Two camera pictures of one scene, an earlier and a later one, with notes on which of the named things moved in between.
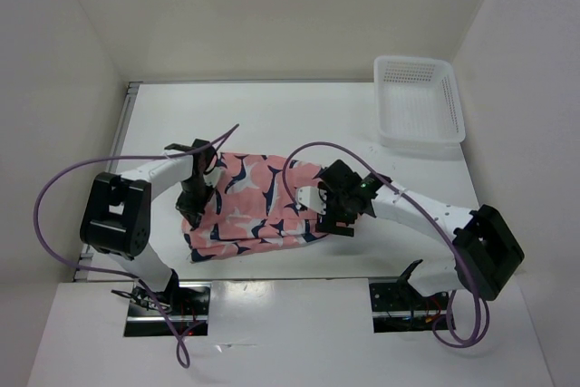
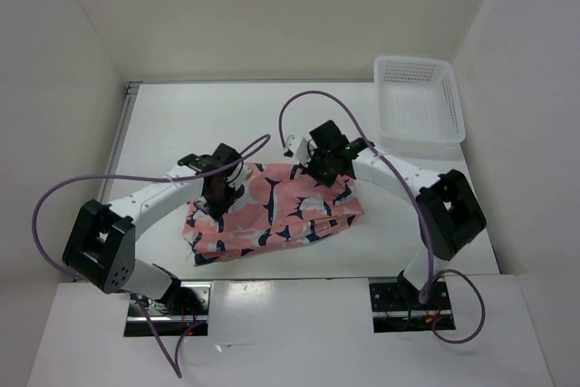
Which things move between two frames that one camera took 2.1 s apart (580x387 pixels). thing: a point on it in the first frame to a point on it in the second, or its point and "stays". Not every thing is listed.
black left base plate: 188,306 stays
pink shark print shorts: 252,208 stays
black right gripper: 330,217 to 327,180
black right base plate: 398,308 stays
